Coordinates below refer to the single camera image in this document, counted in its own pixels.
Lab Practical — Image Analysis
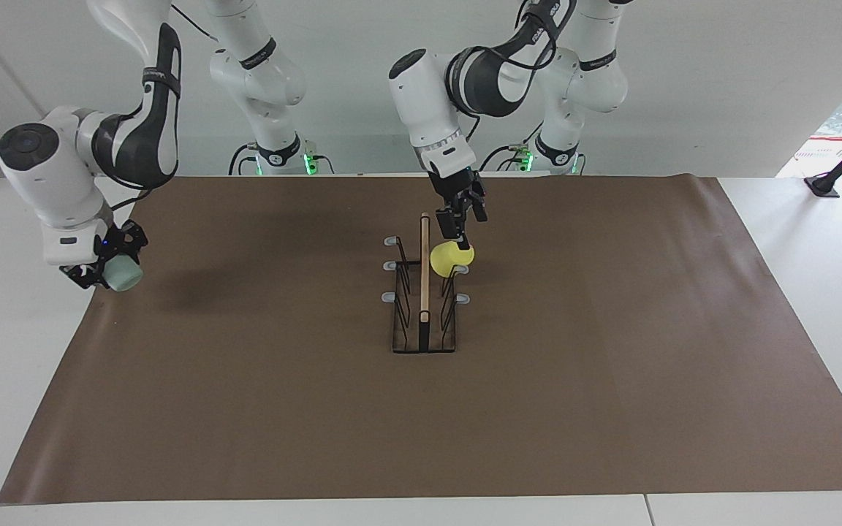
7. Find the pale green plastic cup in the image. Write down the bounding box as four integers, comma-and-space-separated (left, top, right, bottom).
103, 252, 145, 293

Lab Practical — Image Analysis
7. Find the white red-lined sheet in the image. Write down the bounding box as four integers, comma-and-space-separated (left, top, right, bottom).
779, 134, 842, 220

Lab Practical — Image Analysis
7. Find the yellow plastic cup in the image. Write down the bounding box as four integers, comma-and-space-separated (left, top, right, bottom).
430, 241, 476, 278

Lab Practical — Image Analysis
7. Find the brown table mat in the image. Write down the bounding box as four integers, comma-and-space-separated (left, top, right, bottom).
0, 174, 842, 505

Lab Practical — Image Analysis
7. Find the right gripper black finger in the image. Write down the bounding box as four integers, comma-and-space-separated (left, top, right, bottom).
61, 264, 107, 291
122, 221, 149, 256

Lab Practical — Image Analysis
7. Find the black wire cup rack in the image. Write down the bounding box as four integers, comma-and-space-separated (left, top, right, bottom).
382, 212, 470, 355

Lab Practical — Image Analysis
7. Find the black base cable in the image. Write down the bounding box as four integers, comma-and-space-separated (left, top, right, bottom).
228, 143, 259, 176
479, 124, 547, 173

